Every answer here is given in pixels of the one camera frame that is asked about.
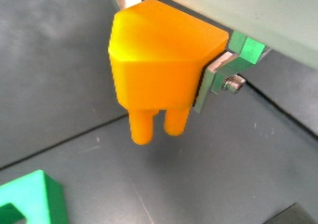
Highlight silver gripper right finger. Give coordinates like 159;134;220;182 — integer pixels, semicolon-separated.
194;31;271;112

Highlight green shape sorting board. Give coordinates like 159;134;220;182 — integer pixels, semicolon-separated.
0;170;68;224

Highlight orange three prong block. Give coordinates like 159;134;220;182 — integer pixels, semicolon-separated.
108;0;228;145

